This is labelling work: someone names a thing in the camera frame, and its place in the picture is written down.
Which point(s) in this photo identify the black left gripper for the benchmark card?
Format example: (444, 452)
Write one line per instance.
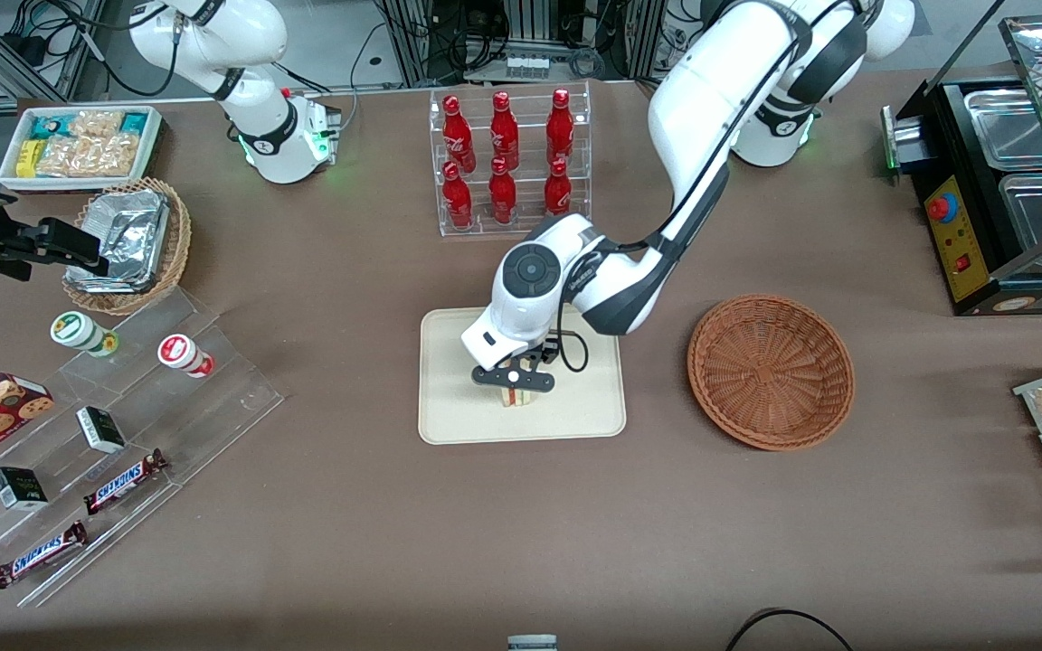
(549, 353)

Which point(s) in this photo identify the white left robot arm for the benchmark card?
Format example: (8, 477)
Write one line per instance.
(711, 90)

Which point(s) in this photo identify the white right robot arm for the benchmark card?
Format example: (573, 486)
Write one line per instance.
(250, 36)

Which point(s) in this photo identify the beige rectangular serving tray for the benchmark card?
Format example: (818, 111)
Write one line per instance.
(449, 398)

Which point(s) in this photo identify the wicker basket holding foil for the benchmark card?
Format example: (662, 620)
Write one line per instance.
(179, 240)

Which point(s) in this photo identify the empty-weave brown wicker basket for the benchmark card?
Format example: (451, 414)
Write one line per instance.
(770, 371)

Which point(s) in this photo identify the aluminium foil container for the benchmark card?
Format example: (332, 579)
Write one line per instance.
(137, 212)
(123, 262)

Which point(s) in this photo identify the green lidded white cup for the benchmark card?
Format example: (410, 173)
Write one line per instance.
(76, 330)

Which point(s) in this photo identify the clear rice cracker bag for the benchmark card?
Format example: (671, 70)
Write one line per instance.
(96, 123)
(114, 155)
(62, 157)

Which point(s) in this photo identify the yellow snack packet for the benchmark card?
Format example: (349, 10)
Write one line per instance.
(27, 158)

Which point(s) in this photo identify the white rectangular snack bin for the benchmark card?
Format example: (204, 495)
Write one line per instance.
(152, 149)

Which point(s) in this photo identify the teal snack packet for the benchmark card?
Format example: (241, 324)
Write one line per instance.
(47, 127)
(134, 122)

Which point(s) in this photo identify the red lidded white cup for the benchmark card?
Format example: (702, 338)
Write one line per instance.
(181, 352)

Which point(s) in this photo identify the small black carton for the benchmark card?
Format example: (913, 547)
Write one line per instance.
(100, 429)
(19, 488)

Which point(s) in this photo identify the clear acrylic bottle rack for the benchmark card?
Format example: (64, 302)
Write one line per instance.
(528, 212)

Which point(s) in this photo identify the clear acrylic stepped display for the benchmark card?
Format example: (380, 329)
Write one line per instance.
(204, 407)

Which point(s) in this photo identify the red soda bottle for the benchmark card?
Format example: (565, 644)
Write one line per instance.
(502, 197)
(459, 136)
(504, 134)
(458, 201)
(560, 131)
(558, 194)

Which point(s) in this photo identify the brown snickers bar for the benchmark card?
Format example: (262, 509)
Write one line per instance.
(40, 554)
(123, 482)

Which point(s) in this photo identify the white power strip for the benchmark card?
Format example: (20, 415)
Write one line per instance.
(526, 65)

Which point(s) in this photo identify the black food warmer cabinet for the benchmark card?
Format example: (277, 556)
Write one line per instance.
(948, 136)

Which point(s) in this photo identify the grey metal bracket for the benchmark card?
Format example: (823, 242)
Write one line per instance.
(532, 643)

